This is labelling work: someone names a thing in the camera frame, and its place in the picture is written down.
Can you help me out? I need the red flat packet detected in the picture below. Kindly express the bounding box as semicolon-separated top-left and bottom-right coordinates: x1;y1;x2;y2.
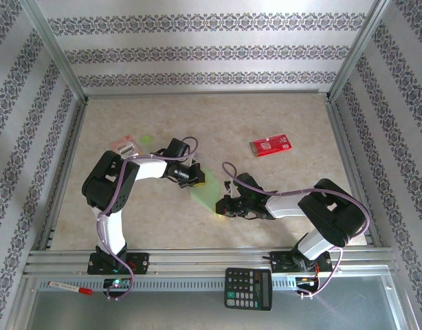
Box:
249;134;293;158

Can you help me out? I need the pink stapler blister pack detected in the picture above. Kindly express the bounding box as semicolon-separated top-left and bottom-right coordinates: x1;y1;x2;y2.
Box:
110;134;143;159

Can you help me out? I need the black desk calculator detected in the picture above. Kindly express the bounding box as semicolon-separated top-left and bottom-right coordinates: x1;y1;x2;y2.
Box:
223;267;274;312

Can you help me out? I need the controller board with green light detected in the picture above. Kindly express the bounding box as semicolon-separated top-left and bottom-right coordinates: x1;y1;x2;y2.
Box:
103;277;132;289

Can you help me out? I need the white marker with red cap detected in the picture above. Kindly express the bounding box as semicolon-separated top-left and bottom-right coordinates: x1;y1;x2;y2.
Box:
47;280;93;296

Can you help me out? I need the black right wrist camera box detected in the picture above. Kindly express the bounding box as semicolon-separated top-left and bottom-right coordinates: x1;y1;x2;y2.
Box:
231;173;265;199

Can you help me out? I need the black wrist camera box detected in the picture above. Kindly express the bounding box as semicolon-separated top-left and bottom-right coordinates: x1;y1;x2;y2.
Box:
231;173;265;199
164;137;191;160

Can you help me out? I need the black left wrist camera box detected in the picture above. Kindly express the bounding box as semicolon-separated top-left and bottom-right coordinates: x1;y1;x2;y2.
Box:
164;137;191;160

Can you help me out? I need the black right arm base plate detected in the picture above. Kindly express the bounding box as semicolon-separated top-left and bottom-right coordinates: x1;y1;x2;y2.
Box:
269;250;334;274

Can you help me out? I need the slotted grey cable tray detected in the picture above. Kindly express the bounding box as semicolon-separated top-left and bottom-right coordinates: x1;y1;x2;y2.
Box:
37;277;300;292

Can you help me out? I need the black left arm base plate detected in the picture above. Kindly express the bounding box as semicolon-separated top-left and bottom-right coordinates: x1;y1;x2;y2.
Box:
87;252;151;276

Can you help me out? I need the controller board with yellow wires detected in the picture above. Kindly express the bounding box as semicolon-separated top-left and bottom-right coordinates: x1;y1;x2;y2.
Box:
295;276;319;288

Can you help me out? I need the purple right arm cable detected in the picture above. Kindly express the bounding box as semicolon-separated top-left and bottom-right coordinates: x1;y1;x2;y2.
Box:
221;161;372;300

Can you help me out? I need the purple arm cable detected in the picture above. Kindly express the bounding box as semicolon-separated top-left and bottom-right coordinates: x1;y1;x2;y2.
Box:
96;136;200;302
221;161;372;300

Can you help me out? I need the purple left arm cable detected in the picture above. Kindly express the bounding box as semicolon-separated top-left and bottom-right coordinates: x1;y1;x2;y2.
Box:
96;136;200;302

